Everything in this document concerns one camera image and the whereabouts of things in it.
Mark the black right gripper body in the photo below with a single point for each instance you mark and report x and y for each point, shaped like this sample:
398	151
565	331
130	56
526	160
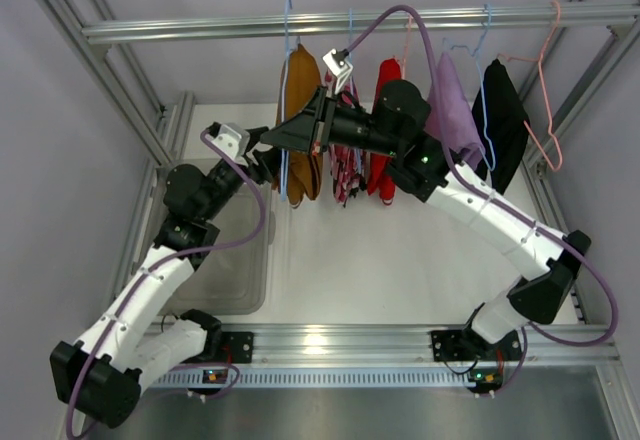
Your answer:
323	123

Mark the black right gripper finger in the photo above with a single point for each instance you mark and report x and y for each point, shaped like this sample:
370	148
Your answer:
292	139
312	113

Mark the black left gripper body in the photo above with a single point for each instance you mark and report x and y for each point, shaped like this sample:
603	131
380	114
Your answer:
256	164

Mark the brown trousers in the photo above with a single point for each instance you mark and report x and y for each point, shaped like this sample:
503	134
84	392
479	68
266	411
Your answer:
299	81

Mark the blue hanger with brown trousers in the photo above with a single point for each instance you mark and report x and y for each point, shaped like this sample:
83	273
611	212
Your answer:
285	154

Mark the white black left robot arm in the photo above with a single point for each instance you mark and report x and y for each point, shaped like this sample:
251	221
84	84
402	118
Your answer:
105	372

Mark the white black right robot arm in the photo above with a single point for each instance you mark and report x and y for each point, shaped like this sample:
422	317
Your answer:
548	261

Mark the pink patterned trousers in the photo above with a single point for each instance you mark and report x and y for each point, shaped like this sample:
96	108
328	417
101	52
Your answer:
347	164

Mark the red trousers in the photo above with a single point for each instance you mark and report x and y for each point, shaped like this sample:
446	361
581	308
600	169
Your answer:
379	182

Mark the pink hanger with red trousers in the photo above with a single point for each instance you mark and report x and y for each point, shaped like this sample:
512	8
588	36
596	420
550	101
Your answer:
402	61

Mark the lilac trousers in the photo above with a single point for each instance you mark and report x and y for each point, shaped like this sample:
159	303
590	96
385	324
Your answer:
451	121

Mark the blue hanger with lilac trousers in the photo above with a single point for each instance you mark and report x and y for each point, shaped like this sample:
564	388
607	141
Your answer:
490	158

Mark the black trousers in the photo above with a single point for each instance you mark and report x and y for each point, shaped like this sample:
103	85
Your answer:
506	125

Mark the clear plastic bin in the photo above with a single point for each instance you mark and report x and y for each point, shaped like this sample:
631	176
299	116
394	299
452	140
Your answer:
231	281

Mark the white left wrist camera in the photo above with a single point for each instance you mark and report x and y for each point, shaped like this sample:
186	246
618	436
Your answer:
232	140

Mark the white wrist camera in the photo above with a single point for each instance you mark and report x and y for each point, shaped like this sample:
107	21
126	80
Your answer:
232	140
340	66

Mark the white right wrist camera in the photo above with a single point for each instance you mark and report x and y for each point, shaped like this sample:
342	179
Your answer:
340	66

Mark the right aluminium frame post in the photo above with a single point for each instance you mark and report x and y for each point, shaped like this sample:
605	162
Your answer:
589	70

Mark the aluminium frame post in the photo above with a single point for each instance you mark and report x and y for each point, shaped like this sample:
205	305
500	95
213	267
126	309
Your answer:
119	75
589	70

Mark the left aluminium frame post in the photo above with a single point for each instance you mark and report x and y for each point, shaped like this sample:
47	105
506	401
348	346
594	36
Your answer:
119	75

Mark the grey slotted cable duct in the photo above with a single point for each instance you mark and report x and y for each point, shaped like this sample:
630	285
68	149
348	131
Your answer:
333	377

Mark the aluminium hanging rail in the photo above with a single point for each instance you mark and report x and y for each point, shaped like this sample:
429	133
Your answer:
570	14

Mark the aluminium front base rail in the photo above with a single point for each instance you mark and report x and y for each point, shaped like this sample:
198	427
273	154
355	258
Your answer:
298	346

